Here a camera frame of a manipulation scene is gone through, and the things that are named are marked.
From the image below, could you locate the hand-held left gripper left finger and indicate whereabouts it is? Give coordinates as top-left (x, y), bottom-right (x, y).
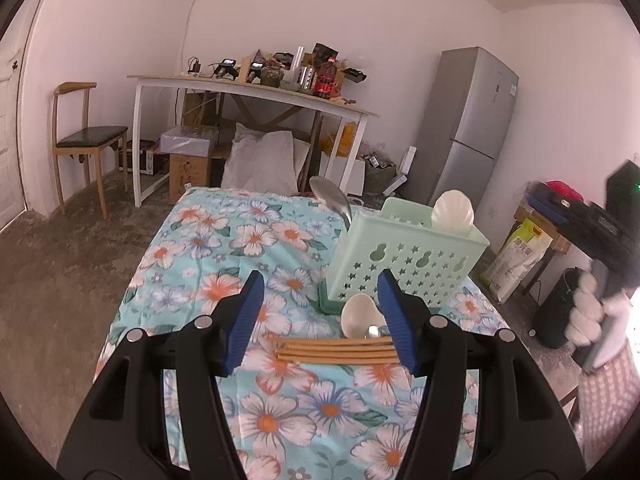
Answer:
top-left (56, 270), bottom-right (266, 480)

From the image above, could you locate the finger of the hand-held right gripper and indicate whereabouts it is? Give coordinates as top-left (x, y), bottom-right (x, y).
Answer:
top-left (527, 182), bottom-right (601, 241)

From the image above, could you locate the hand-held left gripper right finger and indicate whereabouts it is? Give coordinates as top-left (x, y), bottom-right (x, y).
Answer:
top-left (377, 269), bottom-right (587, 480)

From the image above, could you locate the white ceramic spoon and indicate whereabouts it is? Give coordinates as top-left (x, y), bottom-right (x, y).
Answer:
top-left (340, 293), bottom-right (388, 339)

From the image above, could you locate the wooden chopstick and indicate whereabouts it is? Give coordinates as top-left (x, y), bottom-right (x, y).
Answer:
top-left (277, 355), bottom-right (402, 365)

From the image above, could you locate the green plastic utensil holder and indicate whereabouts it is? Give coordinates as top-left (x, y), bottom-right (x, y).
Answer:
top-left (318, 196), bottom-right (491, 317)

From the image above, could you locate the person's right forearm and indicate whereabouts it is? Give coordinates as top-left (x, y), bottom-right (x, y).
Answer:
top-left (575, 342), bottom-right (640, 466)

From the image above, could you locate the person's right hand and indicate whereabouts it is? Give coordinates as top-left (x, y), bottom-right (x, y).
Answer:
top-left (567, 259), bottom-right (632, 348)

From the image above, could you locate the red cloth item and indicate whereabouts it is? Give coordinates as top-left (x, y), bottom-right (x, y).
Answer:
top-left (544, 180), bottom-right (584, 202)

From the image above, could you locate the small wooden table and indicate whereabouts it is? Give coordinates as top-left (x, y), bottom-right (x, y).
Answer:
top-left (514, 199), bottom-right (573, 256)

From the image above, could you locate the yellow green rice bag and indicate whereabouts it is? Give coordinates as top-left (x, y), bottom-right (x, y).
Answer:
top-left (481, 218), bottom-right (554, 304)

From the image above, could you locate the black bin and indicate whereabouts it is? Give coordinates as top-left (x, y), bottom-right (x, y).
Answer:
top-left (532, 266), bottom-right (596, 350)

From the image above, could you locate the white shell-shaped spoon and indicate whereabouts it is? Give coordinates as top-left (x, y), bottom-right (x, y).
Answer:
top-left (431, 189), bottom-right (475, 237)

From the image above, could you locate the silver refrigerator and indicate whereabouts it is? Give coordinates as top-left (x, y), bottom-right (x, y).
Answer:
top-left (400, 47), bottom-right (521, 213)

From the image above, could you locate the large metal spoon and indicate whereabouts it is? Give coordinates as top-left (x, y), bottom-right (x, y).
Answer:
top-left (309, 176), bottom-right (354, 233)

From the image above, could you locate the cardboard box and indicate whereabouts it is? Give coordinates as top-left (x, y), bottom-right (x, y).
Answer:
top-left (169, 152), bottom-right (213, 206)

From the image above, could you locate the white sack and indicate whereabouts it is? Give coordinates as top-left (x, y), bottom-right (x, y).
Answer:
top-left (221, 130), bottom-right (297, 197)
top-left (233, 121), bottom-right (312, 195)

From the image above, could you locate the long white box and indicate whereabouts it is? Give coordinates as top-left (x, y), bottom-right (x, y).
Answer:
top-left (382, 146), bottom-right (418, 197)

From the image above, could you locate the black case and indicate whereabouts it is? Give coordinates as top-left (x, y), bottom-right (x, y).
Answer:
top-left (117, 139), bottom-right (168, 177)

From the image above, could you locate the grey white box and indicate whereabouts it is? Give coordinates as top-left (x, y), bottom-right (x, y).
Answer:
top-left (160, 125), bottom-right (221, 157)

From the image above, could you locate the yellow plastic bag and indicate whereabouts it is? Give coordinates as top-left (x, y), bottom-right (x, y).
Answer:
top-left (324, 121), bottom-right (359, 159)

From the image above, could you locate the white table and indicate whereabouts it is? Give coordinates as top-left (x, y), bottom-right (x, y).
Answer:
top-left (126, 73), bottom-right (381, 209)

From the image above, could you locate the wooden chair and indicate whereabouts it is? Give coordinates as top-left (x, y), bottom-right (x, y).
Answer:
top-left (52, 82), bottom-right (130, 220)

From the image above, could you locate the glass jar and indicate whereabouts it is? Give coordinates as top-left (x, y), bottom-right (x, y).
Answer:
top-left (260, 59), bottom-right (284, 88)

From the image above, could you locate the white wooden door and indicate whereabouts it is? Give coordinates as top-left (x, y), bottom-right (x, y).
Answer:
top-left (0, 42), bottom-right (27, 233)

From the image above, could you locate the wall cable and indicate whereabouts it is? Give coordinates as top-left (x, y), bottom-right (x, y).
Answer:
top-left (177, 0), bottom-right (213, 75)

